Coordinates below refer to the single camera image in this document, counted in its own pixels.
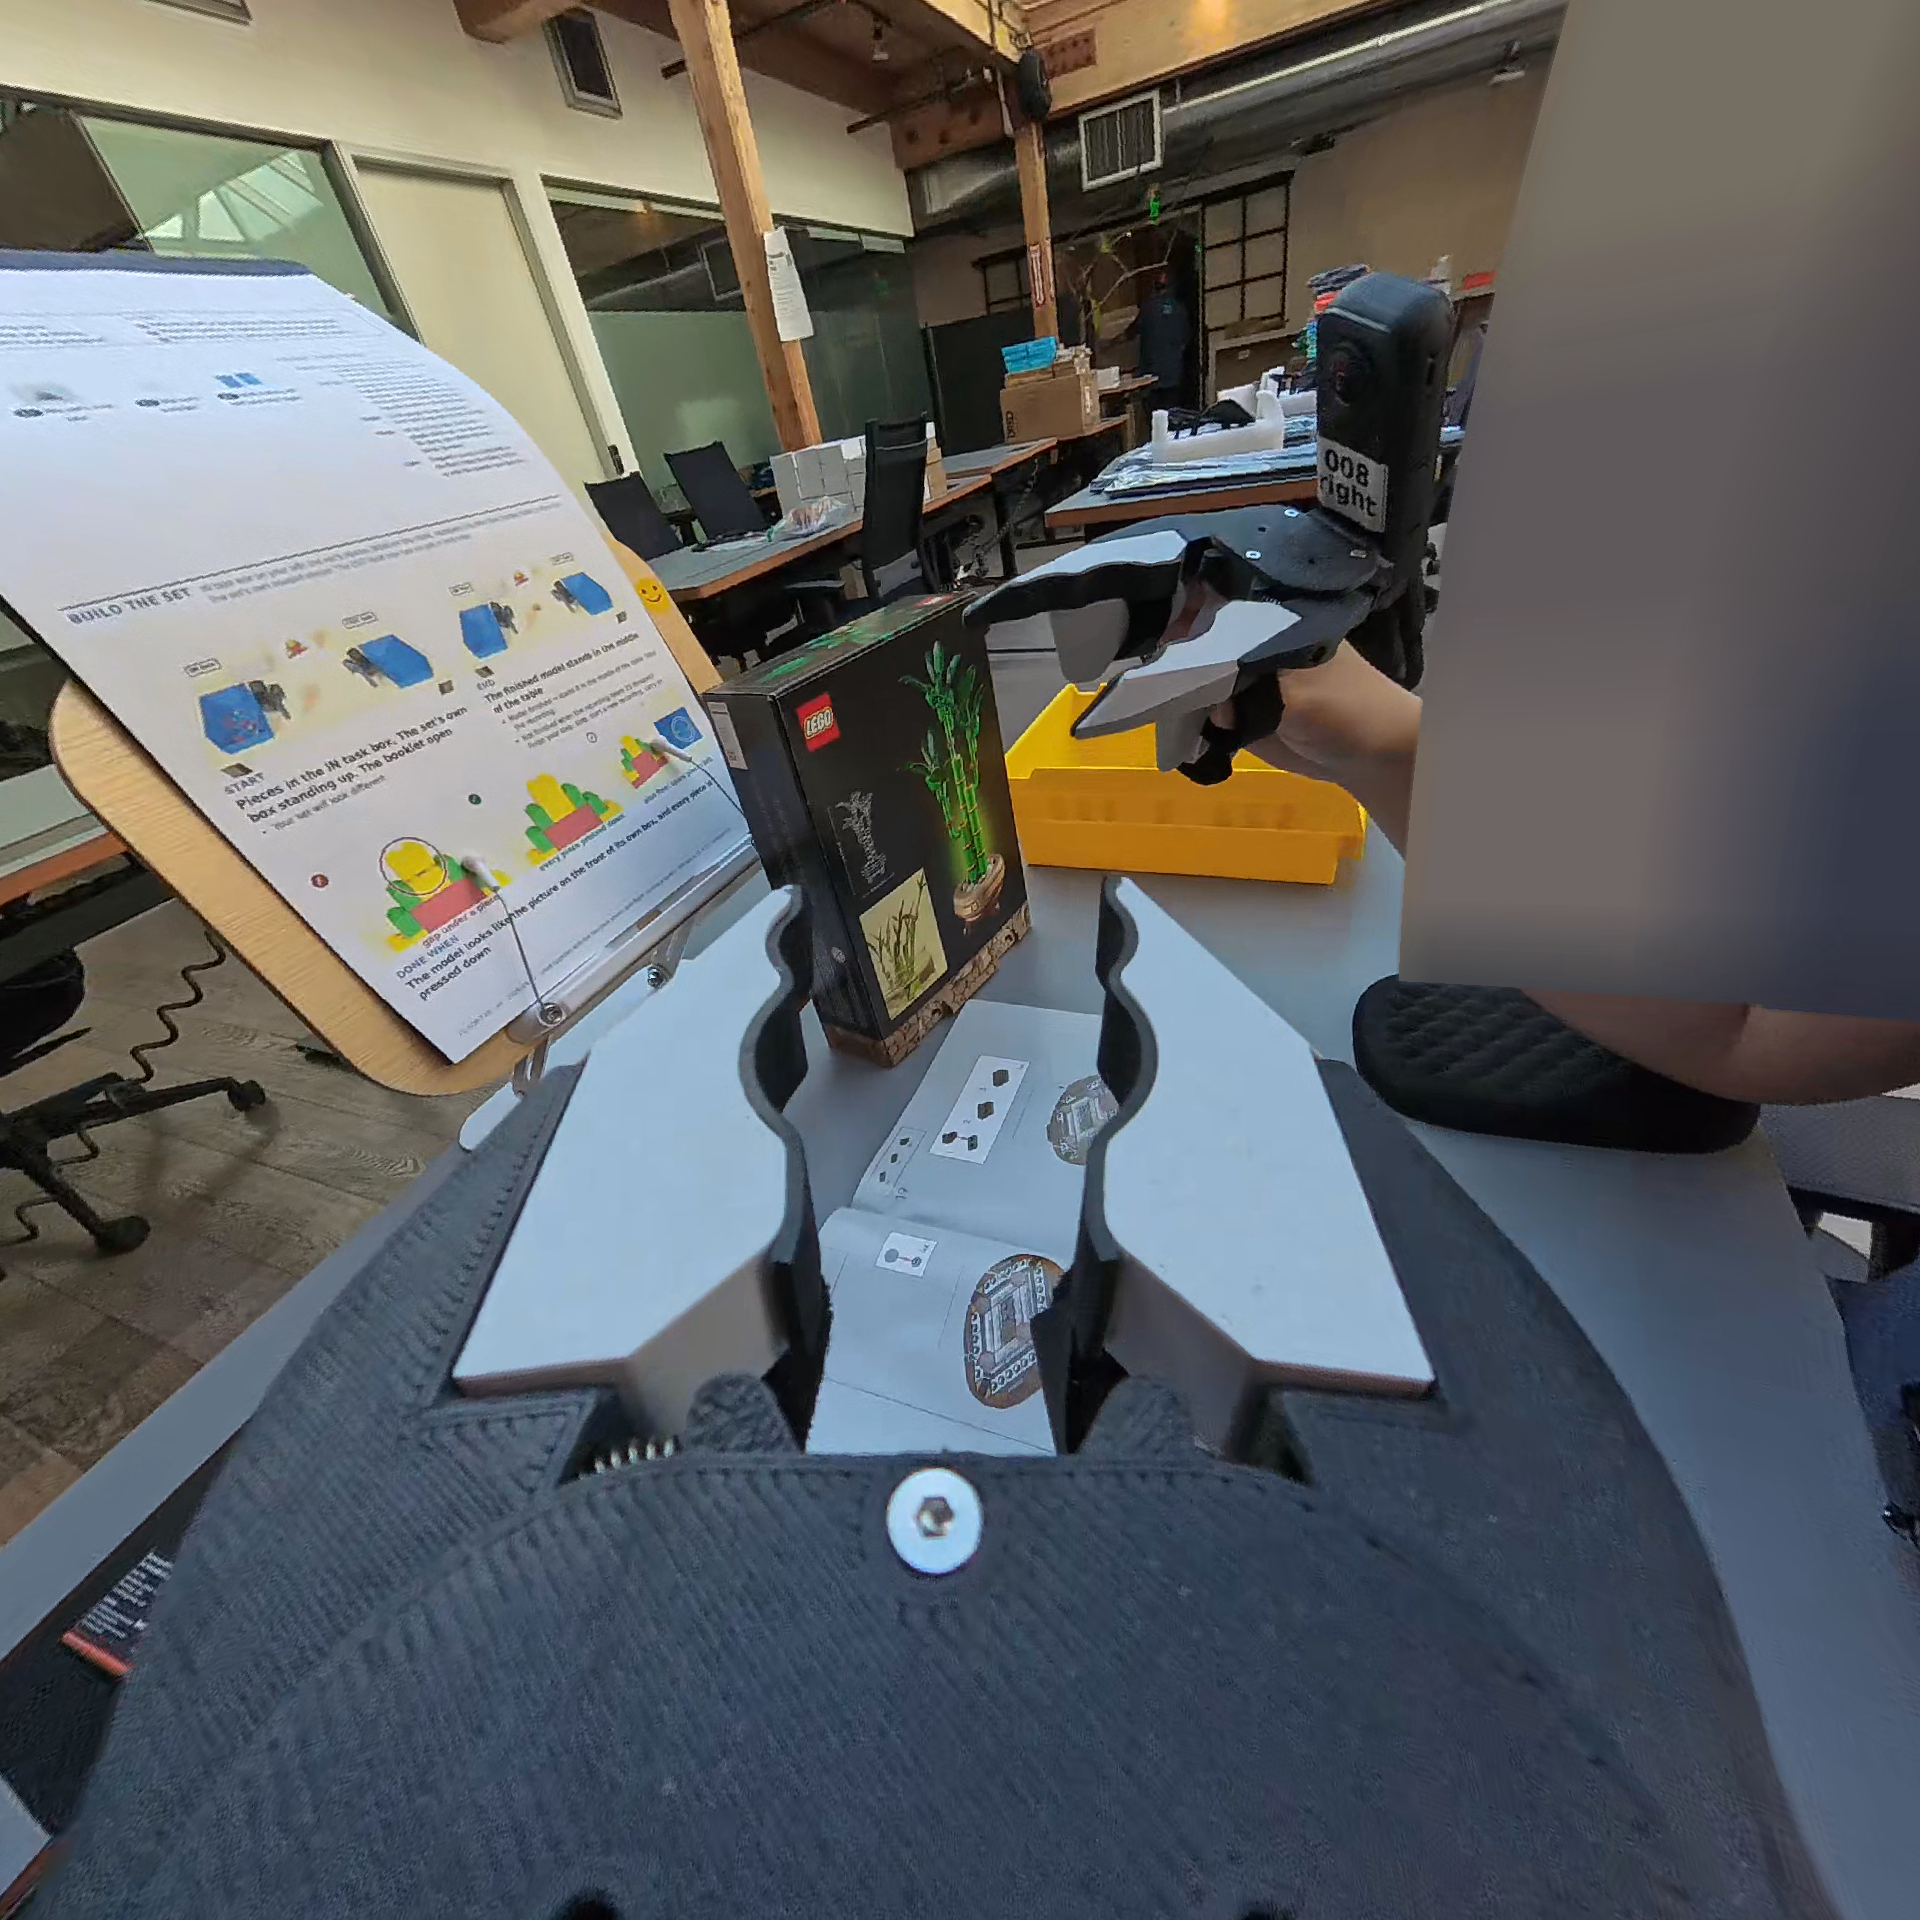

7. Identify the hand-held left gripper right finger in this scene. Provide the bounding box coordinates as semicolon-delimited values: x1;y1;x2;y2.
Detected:
1034;877;1438;1465

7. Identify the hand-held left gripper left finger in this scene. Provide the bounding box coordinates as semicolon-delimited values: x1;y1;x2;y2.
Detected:
452;884;837;1451

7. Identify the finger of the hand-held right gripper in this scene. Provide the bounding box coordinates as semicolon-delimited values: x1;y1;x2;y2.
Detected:
1073;597;1310;771
964;529;1206;693

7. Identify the black lego set box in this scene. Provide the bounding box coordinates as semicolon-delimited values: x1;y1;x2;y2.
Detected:
703;592;1034;1070

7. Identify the person's right forearm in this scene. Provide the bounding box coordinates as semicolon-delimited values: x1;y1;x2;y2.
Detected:
1523;987;1920;1110

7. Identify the open lego instruction booklet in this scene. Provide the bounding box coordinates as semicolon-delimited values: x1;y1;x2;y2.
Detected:
811;997;1121;1458

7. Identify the person's right hand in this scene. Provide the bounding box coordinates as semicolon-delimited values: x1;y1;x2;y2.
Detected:
1248;649;1425;852

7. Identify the yellow plastic bin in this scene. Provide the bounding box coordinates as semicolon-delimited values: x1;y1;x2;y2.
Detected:
1002;683;1370;889

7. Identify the white foam tray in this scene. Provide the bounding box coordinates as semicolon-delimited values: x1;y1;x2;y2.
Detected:
1153;383;1289;460

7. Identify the cardboard box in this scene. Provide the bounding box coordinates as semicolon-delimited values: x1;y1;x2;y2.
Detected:
1001;367;1105;445

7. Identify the stack of white boxes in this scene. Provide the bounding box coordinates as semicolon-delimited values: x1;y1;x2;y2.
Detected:
769;439;873;522

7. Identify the white air vent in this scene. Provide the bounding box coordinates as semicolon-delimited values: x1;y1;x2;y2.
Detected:
1081;93;1164;192

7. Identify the wooden document stand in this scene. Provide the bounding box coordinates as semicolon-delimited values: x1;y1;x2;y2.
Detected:
48;576;760;1151

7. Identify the black box with orange label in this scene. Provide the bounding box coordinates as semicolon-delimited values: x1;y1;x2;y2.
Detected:
63;1552;198;1678

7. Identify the printed task instruction sheet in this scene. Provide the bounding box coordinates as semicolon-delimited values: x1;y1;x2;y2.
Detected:
0;266;760;1064

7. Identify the wooden ceiling post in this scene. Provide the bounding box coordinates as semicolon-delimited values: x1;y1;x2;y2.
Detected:
1012;121;1062;345
664;0;825;453

